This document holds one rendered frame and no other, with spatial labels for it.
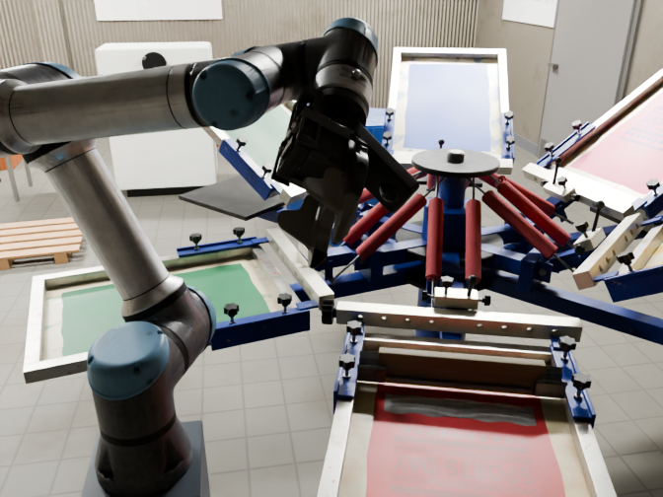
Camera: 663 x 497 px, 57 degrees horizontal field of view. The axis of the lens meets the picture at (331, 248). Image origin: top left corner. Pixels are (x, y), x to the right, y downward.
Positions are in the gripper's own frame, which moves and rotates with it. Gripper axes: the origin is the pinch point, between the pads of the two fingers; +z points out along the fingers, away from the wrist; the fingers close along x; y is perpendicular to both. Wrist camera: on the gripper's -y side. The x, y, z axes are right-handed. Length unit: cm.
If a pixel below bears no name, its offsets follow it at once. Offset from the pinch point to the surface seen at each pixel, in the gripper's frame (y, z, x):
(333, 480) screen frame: -36, -1, -69
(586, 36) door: -291, -506, -172
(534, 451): -79, -16, -56
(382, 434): -50, -16, -74
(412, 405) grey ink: -58, -26, -75
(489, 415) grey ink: -73, -25, -64
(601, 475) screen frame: -84, -9, -44
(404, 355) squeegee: -53, -36, -72
